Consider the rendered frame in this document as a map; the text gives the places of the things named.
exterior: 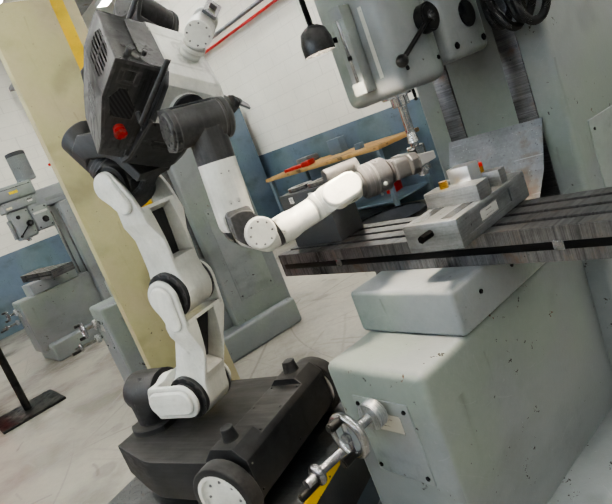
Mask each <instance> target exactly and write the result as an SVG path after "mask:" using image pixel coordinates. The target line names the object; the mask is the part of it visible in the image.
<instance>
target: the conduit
mask: <svg viewBox="0 0 612 504"><path fill-rule="evenodd" d="M479 1H480V5H481V8H482V11H483V13H484V16H485V18H486V20H487V21H488V23H489V25H490V26H491V27H492V28H494V29H495V30H498V31H501V30H504V29H508V30H510V31H517V30H520V29H521V28H522V27H523V25H524V24H525V23H526V24H528V25H537V24H539V23H541V22H542V21H543V20H544V19H545V18H546V17H547V15H548V12H549V9H550V5H551V0H542V5H541V9H540V11H539V13H538V14H537V15H535V16H533V14H534V10H535V6H536V0H528V1H527V6H526V0H504V3H505V5H506V13H505V15H504V14H503V13H502V11H501V10H500V9H499V7H498V6H497V3H496V2H495V0H479ZM512 18H514V19H515V20H516V22H513V21H512Z"/></svg>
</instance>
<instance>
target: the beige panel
mask: <svg viewBox="0 0 612 504"><path fill-rule="evenodd" d="M87 34H88V30H87V27H86V25H85V23H84V21H83V18H82V16H81V14H80V11H79V9H78V7H77V5H76V2H75V0H24V1H17V2H9V3H2V4H0V59H1V61H2V63H3V65H4V68H5V70H6V72H7V74H8V76H9V78H10V80H11V82H12V84H13V87H14V89H15V91H16V93H17V95H18V97H19V99H20V101H21V103H22V105H23V108H24V110H25V112H26V114H27V116H28V118H29V120H30V122H31V124H32V127H33V129H34V131H35V133H36V135H37V137H38V139H39V141H40V143H41V146H42V148H43V150H44V152H45V154H46V156H47V158H48V160H49V162H50V164H51V167H52V169H53V171H54V173H55V175H56V177H57V179H58V181H59V183H60V186H61V188H62V190H63V192H64V194H65V196H66V198H67V200H68V202H69V205H70V207H71V209H72V211H73V213H74V215H75V217H76V219H77V221H78V223H79V226H80V228H81V230H82V232H83V234H84V236H85V238H86V240H87V242H88V245H89V247H90V249H91V251H92V253H93V255H94V257H95V259H96V261H97V263H98V266H99V268H100V270H101V272H102V274H103V276H104V278H105V280H106V282H107V285H108V287H109V289H110V291H111V293H112V295H113V297H114V299H115V301H116V304H117V306H118V308H119V310H120V312H121V314H122V316H123V318H124V320H125V322H126V325H127V327H128V329H129V331H130V333H131V335H132V337H133V339H134V341H135V344H136V346H137V348H138V350H139V352H140V354H141V356H142V358H143V360H144V362H145V365H146V367H147V369H150V368H160V367H173V368H175V367H176V349H175V341H174V340H173V339H172V338H171V337H170V336H169V333H168V331H167V329H166V324H165V322H164V321H163V320H162V318H161V317H160V316H159V314H158V313H157V312H156V311H155V310H154V309H153V308H152V306H151V304H150V302H149V299H148V287H149V283H150V275H149V272H148V269H147V267H146V264H145V262H144V259H143V257H142V255H141V253H140V250H139V248H138V246H137V243H136V241H135V240H134V239H133V238H132V237H131V236H130V234H129V233H128V232H127V231H126V230H125V229H124V227H123V225H122V222H121V220H120V217H119V215H118V213H117V211H116V210H114V209H113V208H112V207H111V206H110V205H108V204H107V203H106V202H104V201H103V200H101V199H100V198H99V197H98V196H97V194H96V192H95V190H94V179H93V178H92V177H91V176H90V173H88V172H87V171H86V170H85V169H84V168H83V167H82V166H81V165H80V164H79V163H77V162H76V161H75V160H74V159H73V158H72V157H71V156H70V155H69V154H68V153H67V152H66V151H65V150H64V149H63V148H62V146H61V142H62V138H63V135H64V134H65V132H66V131H67V130H68V129H69V128H70V127H71V126H72V125H74V124H75V123H77V122H80V121H85V120H86V117H85V106H84V83H83V80H82V76H81V72H80V71H81V69H82V68H83V66H84V43H85V40H86V37H87ZM224 363H225V364H226V365H227V366H228V368H229V369H230V372H231V381H232V380H240V377H239V375H238V372H237V370H236V368H235V366H234V363H233V361H232V359H231V356H230V354H229V352H228V350H227V347H226V345H225V343H224Z"/></svg>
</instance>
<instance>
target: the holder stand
mask: <svg viewBox="0 0 612 504"><path fill-rule="evenodd" d="M324 184H326V183H325V182H324V180H323V178H319V179H317V180H314V181H312V180H311V181H307V182H304V183H301V184H299V185H296V186H294V187H291V188H290V189H288V192H289V193H287V194H285V195H283V196H281V197H279V199H280V202H281V204H282V207H283V210H284V211H286V210H289V209H291V208H292V207H294V206H296V205H297V204H299V203H300V202H302V201H304V200H305V199H306V198H307V197H308V196H309V195H311V194H312V193H314V192H315V191H316V190H317V189H318V188H319V187H321V186H323V185H324ZM363 227H364V226H363V223H362V220H361V217H360V214H359V212H358V209H357V206H356V203H355V202H353V203H351V204H349V205H347V206H346V207H345V208H343V209H336V210H335V211H334V212H332V213H331V214H329V215H328V216H327V217H326V218H324V219H323V220H321V221H319V222H318V223H316V224H315V225H313V226H312V227H310V228H309V229H307V230H305V231H304V232H303V233H302V234H301V235H300V236H299V237H297V238H296V239H295V240H296V243H297V245H298V247H301V246H308V245H315V244H322V243H329V242H336V241H342V240H344V239H345V238H347V237H348V236H350V235H352V234H353V233H355V232H357V231H358V230H360V229H362V228H363Z"/></svg>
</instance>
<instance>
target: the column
mask: <svg viewBox="0 0 612 504"><path fill-rule="evenodd" d="M476 3H477V7H478V10H479V13H480V17H481V20H482V24H483V27H484V31H485V34H486V37H487V45H486V47H485V48H484V49H482V50H480V51H478V52H475V53H473V54H471V55H468V56H466V57H463V58H461V59H458V60H456V61H453V62H451V63H449V64H446V65H444V71H443V74H442V75H441V77H439V78H438V79H437V80H434V81H432V82H429V83H427V84H424V85H421V86H419V87H416V90H417V93H418V96H419V99H420V102H421V105H422V108H423V111H424V114H425V117H426V120H427V124H428V127H429V130H430V133H431V136H432V139H433V142H434V145H435V148H436V151H437V154H438V157H439V161H440V164H441V167H442V170H443V173H444V176H445V179H446V180H449V178H448V175H447V172H446V171H447V170H449V143H450V142H453V141H457V140H461V139H464V138H468V137H472V136H475V135H479V134H483V133H486V132H490V131H494V130H497V129H501V128H505V127H508V126H512V125H516V124H520V123H523V122H527V121H531V120H534V119H538V118H542V123H543V150H544V173H543V180H542V187H541V194H540V198H541V197H548V196H554V195H561V194H568V193H574V192H581V191H587V190H594V189H600V188H607V187H612V0H551V5H550V9H549V12H548V15H547V17H546V18H545V19H544V20H543V21H542V22H541V23H539V24H537V25H528V24H526V23H525V24H524V25H523V27H522V28H521V29H520V30H517V31H510V30H508V29H504V30H501V31H498V30H495V29H494V28H492V27H491V26H490V25H489V23H488V21H487V20H486V18H485V16H484V13H483V11H482V8H481V5H480V1H479V0H476ZM582 263H583V267H584V270H585V274H586V278H587V281H588V285H589V288H590V292H591V295H592V299H593V303H594V306H595V310H596V313H597V317H598V320H599V324H600V328H601V331H602V335H603V338H604V342H605V345H606V349H607V353H608V356H609V360H610V363H611V367H612V258H611V259H592V260H582Z"/></svg>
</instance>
